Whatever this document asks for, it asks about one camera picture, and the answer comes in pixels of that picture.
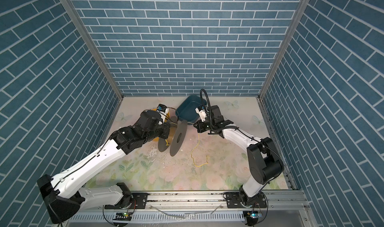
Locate grey cable spool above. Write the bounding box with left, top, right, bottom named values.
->
left=158, top=116, right=188, bottom=157

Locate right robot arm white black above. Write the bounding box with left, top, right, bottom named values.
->
left=194, top=105, right=285, bottom=207

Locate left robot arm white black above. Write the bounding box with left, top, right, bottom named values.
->
left=37, top=105, right=170, bottom=224

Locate yellow plastic bin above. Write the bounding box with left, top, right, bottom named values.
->
left=154, top=107, right=178, bottom=140

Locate teal plastic bin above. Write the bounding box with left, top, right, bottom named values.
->
left=177, top=95, right=202, bottom=123

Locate left green circuit board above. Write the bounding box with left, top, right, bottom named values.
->
left=113, top=212, right=133, bottom=222

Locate green circuit board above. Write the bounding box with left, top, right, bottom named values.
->
left=245, top=211, right=263, bottom=219
left=113, top=212, right=133, bottom=222

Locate right green circuit board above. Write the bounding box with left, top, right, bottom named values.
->
left=245, top=211, right=263, bottom=219

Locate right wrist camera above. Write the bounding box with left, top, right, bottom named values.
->
left=195, top=107, right=207, bottom=122

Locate white slotted cable duct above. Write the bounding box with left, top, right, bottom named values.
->
left=69, top=211, right=245, bottom=224

